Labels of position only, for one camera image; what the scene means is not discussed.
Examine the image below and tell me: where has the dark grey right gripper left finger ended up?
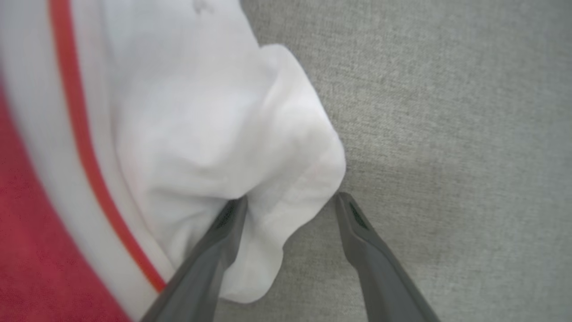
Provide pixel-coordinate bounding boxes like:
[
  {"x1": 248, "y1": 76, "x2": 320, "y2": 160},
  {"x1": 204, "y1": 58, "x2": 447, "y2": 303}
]
[{"x1": 141, "y1": 196, "x2": 249, "y2": 322}]

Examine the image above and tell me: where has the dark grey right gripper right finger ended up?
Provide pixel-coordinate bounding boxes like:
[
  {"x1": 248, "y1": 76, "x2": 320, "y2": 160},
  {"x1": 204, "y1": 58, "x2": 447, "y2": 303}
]
[{"x1": 335, "y1": 192, "x2": 441, "y2": 322}]

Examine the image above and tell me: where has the red and white garment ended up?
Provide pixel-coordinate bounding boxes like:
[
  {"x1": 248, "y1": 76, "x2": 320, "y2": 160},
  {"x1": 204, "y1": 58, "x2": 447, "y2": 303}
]
[{"x1": 0, "y1": 0, "x2": 347, "y2": 322}]

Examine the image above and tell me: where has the grey fabric sofa surface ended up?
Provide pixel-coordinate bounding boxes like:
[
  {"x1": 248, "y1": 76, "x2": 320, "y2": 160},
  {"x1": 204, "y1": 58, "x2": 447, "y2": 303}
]
[{"x1": 214, "y1": 0, "x2": 572, "y2": 322}]

